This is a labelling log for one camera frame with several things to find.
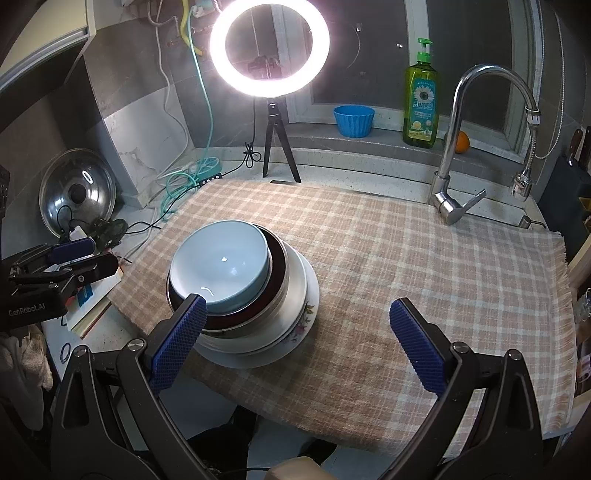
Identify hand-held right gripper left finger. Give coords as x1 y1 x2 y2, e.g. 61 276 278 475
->
50 294 219 480

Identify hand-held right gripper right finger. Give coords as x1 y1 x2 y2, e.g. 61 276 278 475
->
388 296 544 480

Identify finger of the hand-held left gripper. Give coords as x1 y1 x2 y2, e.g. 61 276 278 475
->
8 237 97 278
8 252 120 290

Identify small white bowl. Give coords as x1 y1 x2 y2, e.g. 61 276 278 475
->
168 220 271 315

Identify deep plate small pink flowers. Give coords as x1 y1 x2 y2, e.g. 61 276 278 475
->
195 258 321 369

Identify red steel bowl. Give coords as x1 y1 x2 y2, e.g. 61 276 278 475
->
165 225 289 331

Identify deep plate large pink flowers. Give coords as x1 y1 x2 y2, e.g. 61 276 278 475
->
196 242 309 356

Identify person's left hand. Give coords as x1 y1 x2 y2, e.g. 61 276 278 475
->
0 323 54 418

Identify red and blue book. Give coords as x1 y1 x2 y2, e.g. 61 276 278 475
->
65 265 124 341

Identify dark green object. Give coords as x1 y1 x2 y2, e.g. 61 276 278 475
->
90 218 130 251

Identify steel pot lid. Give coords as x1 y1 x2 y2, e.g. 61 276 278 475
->
39 148 117 234

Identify beige checked cloth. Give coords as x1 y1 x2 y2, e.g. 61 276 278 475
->
110 179 579 455

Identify beige towel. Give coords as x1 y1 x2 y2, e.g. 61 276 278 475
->
268 456 340 480

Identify chrome faucet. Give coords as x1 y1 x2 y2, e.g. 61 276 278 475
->
428 64 542 226

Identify black tripod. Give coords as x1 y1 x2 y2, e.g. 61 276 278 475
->
262 99 302 184

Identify blue plastic cup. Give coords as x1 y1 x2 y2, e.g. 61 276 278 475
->
333 104 376 138

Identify green dish soap bottle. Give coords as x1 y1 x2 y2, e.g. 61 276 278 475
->
402 38 440 150

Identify window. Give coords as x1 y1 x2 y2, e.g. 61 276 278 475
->
288 0 546 153

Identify black cable with remote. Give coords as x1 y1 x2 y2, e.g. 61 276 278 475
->
58 99 259 241

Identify teal cable reel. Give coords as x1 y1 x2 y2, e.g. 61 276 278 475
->
193 157 223 183

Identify white cable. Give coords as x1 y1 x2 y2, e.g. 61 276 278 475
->
148 18 204 185

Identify teal cable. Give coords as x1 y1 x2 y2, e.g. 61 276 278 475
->
159 9 222 217

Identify yellow hose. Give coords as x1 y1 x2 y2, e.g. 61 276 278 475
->
179 0 205 55

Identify white ring light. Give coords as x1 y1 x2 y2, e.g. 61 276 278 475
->
209 0 331 100

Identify thin metal shower hose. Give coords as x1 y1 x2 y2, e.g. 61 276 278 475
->
536 9 568 161

